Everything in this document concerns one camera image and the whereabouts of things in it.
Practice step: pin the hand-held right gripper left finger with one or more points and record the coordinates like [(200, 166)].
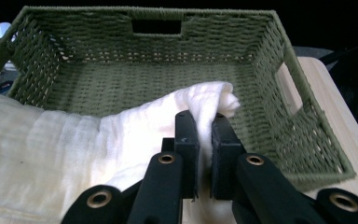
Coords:
[(186, 146)]

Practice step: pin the cream cloth with bear print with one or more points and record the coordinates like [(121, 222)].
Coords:
[(74, 149)]

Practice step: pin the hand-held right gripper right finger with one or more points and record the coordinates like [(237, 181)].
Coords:
[(225, 149)]

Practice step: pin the green woven basket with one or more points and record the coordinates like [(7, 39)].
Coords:
[(155, 77)]

